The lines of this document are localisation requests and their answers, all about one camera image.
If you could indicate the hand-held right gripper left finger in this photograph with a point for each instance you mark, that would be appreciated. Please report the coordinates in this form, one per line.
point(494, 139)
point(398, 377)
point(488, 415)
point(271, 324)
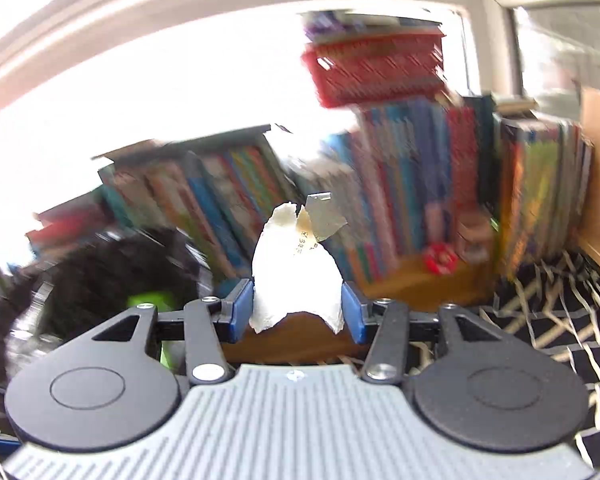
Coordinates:
point(244, 310)

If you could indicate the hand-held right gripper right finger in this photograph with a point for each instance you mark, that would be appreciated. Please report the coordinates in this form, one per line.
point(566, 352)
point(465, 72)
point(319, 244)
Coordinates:
point(352, 310)

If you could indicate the white tissue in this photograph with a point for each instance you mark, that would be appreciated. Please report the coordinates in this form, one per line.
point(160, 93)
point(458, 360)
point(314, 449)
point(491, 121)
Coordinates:
point(295, 280)

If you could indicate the small paper slip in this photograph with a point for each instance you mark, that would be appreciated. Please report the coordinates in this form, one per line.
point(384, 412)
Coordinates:
point(325, 220)

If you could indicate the green snack packet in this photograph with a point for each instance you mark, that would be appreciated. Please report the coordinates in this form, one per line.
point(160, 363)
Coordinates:
point(150, 302)

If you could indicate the black trash bag bin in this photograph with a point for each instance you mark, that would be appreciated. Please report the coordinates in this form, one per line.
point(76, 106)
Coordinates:
point(105, 270)

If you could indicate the row of upright books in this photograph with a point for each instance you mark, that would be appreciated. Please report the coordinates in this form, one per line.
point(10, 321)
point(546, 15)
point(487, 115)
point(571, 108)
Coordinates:
point(390, 185)

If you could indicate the stack of flat books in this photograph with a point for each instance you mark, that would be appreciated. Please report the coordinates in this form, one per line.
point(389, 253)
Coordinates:
point(65, 230)

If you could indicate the row of thin picture books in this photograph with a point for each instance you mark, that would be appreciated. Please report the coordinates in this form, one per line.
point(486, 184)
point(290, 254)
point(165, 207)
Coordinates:
point(540, 190)

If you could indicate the small red toy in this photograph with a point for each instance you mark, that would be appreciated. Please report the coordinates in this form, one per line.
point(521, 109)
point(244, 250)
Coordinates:
point(440, 259)

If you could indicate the small jar with pink lid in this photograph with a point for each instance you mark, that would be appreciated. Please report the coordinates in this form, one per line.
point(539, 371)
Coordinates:
point(475, 237)

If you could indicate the dark flat book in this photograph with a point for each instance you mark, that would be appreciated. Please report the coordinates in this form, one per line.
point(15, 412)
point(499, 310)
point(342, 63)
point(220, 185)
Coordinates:
point(190, 142)

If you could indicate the black white patterned blanket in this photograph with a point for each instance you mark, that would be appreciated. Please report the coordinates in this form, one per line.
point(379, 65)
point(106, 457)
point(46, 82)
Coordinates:
point(555, 320)

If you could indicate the red plastic basket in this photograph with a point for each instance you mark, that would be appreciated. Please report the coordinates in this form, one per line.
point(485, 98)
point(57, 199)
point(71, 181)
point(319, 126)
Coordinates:
point(375, 70)

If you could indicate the white window frame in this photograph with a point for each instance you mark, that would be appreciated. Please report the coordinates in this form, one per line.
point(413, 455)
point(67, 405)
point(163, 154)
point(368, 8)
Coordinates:
point(230, 10)

